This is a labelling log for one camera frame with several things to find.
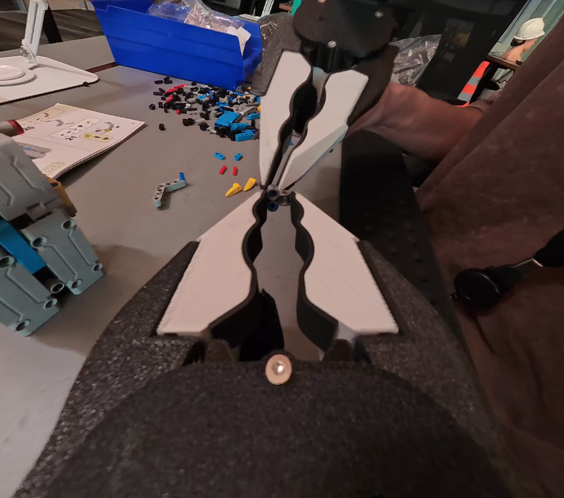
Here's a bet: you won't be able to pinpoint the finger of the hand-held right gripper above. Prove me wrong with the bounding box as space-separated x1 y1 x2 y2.
259 51 314 187
277 70 370 190

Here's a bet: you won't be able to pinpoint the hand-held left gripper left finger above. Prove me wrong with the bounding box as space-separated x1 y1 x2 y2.
156 192 285 351

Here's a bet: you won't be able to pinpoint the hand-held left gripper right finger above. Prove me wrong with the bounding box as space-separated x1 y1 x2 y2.
288 193 399 351

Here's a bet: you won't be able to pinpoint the pile of small brick pieces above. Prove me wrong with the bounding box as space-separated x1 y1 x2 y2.
150 77 263 142

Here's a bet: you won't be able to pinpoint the grey angled beam piece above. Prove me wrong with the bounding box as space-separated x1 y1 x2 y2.
153 178 187 209

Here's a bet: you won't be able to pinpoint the blue grey brick robot model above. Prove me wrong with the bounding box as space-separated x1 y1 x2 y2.
0 119 105 336

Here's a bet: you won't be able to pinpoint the person's right forearm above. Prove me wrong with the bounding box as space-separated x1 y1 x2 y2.
397 84 485 161

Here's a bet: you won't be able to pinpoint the grey desk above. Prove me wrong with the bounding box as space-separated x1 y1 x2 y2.
0 35 353 498

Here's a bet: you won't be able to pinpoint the person's right hand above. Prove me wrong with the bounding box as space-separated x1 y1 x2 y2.
350 84 412 139

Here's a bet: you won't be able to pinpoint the clear plastic bag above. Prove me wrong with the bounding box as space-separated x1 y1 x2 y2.
258 13 442 88

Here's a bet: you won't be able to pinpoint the black perforated foam mat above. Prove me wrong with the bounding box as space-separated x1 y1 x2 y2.
339 132 468 353

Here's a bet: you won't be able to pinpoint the black mesh chair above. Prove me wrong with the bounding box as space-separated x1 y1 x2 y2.
416 0 531 98

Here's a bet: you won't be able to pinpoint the clear bags in bin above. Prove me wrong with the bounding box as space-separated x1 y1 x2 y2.
147 0 252 53

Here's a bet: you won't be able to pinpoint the orange traffic cone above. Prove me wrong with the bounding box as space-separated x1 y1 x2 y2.
458 61 491 106

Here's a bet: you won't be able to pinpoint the blue plastic bin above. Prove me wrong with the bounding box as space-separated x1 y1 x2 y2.
91 0 263 90

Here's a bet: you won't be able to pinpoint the tan mannequin bust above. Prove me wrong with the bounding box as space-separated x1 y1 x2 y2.
502 40 536 62

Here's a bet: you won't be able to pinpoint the brown shirt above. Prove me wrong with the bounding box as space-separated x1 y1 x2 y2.
416 18 564 498

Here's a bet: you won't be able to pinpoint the white hard hat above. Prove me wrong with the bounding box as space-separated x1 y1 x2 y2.
515 18 546 40

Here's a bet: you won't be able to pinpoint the open instruction booklet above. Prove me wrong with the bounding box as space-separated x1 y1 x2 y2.
11 103 147 179

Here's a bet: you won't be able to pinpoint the white folding book stand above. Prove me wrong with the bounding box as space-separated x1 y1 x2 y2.
0 0 106 104

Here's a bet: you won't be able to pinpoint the black round strap knob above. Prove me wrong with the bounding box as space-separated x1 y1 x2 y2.
451 260 543 313

